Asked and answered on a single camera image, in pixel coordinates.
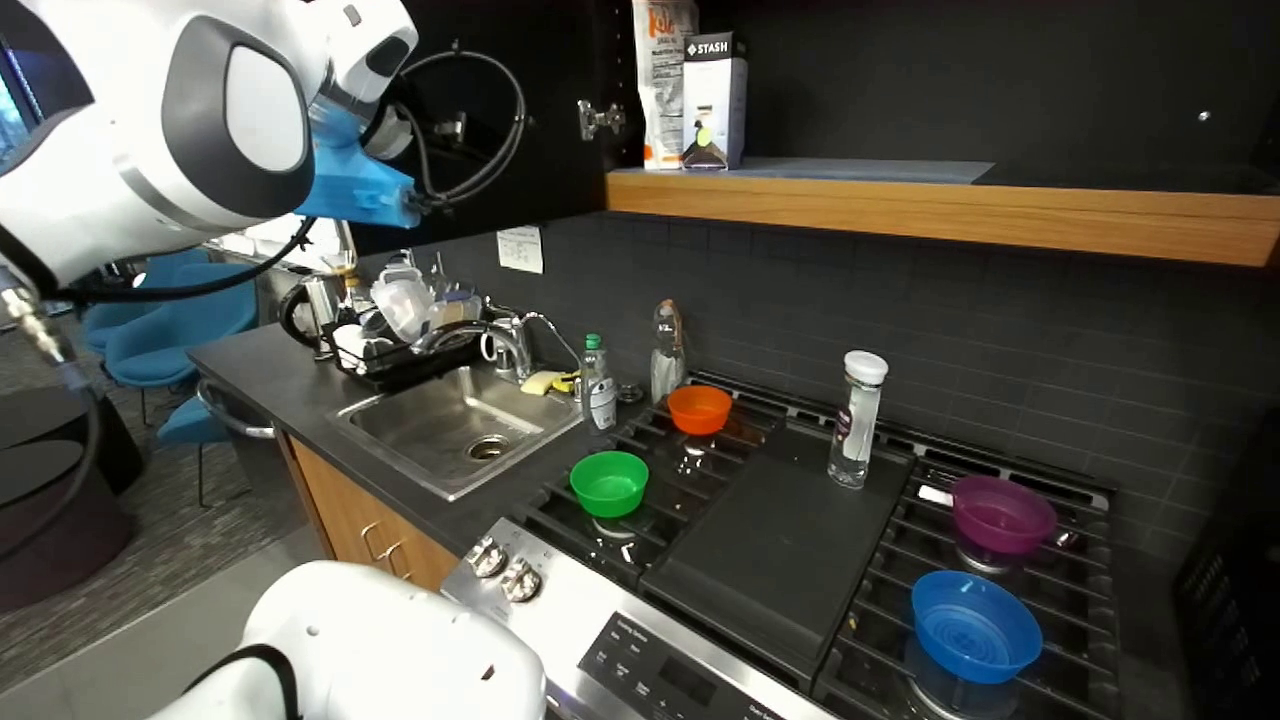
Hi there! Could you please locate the orange plastic bowl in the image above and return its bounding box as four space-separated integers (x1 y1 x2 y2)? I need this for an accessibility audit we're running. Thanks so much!
664 379 741 441

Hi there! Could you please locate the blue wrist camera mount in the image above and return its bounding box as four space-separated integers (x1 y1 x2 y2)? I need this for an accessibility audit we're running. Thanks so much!
295 96 428 232

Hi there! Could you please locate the silver door hinge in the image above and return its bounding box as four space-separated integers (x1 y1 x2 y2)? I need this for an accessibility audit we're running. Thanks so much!
574 96 633 145

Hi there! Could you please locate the black griddle plate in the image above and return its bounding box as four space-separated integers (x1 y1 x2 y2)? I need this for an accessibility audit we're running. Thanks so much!
641 447 918 690

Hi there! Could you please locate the green capped soap bottle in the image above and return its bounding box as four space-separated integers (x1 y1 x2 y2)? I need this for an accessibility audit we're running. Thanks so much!
574 333 622 436

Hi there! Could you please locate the white box black top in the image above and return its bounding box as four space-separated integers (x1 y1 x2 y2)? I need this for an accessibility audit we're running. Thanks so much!
681 31 750 178

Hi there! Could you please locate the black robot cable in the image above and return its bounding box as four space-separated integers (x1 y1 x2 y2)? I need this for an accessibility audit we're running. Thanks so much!
0 44 533 565

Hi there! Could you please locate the wooden cupboard black interior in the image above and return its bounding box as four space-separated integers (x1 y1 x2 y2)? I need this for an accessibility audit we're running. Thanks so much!
603 0 1280 274

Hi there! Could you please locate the clear spray bottle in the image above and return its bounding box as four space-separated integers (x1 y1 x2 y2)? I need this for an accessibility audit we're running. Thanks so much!
649 295 690 403

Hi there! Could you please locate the green plastic bowl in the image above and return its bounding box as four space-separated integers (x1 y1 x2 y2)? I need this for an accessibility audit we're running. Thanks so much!
565 447 655 526

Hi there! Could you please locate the black dish rack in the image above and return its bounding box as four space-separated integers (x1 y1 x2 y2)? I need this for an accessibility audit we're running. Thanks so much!
275 252 493 401

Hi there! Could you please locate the wooden base cabinet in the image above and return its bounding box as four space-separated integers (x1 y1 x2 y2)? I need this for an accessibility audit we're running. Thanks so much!
280 431 468 597

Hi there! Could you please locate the purple plastic bowl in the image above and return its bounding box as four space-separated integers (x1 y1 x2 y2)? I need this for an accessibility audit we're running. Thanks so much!
914 473 1069 562

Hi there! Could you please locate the dark round stool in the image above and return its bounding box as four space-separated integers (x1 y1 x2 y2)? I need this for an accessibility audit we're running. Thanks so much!
0 386 148 618

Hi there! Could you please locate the blue plastic bowl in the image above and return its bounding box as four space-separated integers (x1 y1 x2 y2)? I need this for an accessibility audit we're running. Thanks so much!
908 567 1047 693

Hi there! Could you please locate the stainless gas stove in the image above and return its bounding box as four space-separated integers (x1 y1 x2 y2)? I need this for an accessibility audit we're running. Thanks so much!
434 377 1155 720

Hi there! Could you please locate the stainless steel sink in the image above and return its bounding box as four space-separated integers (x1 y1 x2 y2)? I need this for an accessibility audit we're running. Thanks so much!
333 361 593 507

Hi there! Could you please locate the clear bottle white cap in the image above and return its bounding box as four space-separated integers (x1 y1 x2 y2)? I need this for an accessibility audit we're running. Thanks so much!
824 350 893 497

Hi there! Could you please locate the silver stove knob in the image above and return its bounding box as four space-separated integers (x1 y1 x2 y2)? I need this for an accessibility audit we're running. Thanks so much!
460 538 512 585
497 555 549 608

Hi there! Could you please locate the orange and white box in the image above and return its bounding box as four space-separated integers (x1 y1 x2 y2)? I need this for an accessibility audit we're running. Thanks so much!
626 0 700 178

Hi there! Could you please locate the clear plastic container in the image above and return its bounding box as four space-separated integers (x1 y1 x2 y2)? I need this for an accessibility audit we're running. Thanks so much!
366 259 441 346

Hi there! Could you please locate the thin chrome water tap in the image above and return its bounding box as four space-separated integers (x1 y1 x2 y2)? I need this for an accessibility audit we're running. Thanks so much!
516 308 589 377

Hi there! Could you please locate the blue chair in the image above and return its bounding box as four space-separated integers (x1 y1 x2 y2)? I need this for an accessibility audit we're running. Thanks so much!
74 250 266 452

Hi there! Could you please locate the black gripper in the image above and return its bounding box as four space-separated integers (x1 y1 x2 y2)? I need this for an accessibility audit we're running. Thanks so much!
421 107 475 156

